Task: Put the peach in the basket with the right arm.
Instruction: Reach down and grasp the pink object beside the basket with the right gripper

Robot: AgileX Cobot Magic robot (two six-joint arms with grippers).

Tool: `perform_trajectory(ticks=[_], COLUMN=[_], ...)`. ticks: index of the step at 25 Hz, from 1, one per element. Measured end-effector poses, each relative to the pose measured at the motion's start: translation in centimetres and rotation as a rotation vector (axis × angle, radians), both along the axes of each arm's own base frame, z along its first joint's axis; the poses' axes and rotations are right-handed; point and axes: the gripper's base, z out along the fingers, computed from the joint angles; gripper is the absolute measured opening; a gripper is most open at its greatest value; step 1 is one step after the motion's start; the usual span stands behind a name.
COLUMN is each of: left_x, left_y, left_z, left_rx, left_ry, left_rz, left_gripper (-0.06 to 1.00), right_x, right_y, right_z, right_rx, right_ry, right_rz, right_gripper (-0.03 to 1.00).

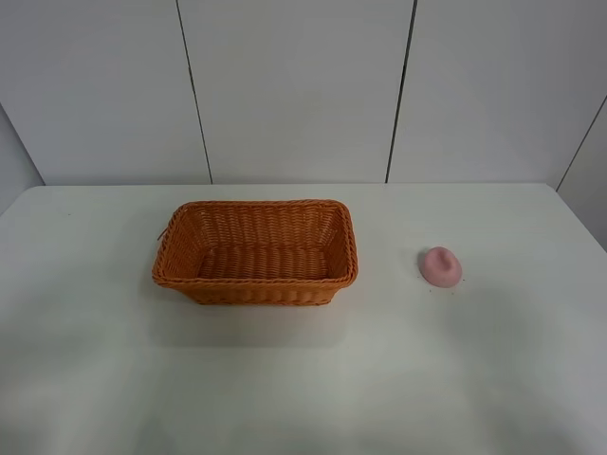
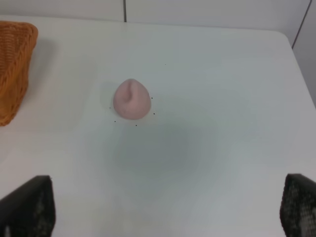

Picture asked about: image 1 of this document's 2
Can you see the pink peach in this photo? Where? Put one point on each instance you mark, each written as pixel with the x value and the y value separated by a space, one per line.
pixel 440 267

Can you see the orange wicker basket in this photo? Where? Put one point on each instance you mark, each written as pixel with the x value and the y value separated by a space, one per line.
pixel 292 253

